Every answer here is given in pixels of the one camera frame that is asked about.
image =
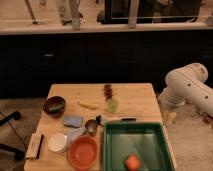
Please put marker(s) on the metal ladle black handle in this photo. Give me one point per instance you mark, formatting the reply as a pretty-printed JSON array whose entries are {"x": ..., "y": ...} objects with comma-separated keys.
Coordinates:
[{"x": 92, "y": 125}]

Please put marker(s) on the orange plastic bowl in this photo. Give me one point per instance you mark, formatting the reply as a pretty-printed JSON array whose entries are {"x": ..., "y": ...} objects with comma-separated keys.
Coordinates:
[{"x": 82, "y": 153}]

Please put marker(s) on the orange red cube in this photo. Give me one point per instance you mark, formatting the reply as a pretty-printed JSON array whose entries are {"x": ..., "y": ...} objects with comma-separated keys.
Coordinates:
[{"x": 132, "y": 163}]

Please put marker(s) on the yellow banana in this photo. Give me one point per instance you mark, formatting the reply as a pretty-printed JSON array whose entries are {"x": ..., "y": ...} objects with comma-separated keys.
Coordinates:
[{"x": 91, "y": 106}]

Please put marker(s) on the green plastic bin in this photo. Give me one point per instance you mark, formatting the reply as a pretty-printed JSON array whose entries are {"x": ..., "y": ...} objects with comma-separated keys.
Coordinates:
[{"x": 145, "y": 140}]

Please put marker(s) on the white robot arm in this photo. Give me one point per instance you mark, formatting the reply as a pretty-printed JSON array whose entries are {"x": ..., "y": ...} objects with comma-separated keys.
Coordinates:
[{"x": 187, "y": 84}]

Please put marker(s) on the wooden brush black edge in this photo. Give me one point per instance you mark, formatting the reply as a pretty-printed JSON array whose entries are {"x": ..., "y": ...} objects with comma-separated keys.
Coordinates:
[{"x": 34, "y": 146}]

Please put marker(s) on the black stand leg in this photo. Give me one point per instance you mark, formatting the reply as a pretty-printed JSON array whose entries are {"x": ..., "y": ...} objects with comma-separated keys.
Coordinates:
[{"x": 14, "y": 143}]

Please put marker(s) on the dark red grape bunch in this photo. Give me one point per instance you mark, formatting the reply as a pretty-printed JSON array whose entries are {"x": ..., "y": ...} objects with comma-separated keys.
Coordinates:
[{"x": 108, "y": 91}]

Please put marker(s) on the blue sponge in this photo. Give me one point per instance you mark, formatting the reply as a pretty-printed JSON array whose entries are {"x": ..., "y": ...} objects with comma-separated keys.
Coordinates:
[{"x": 73, "y": 121}]

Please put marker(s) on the dark brown bowl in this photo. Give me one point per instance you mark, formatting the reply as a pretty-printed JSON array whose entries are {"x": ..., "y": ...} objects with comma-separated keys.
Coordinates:
[{"x": 54, "y": 106}]

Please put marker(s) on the light blue cloth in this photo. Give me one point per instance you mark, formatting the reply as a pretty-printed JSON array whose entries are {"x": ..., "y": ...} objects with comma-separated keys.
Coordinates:
[{"x": 72, "y": 134}]

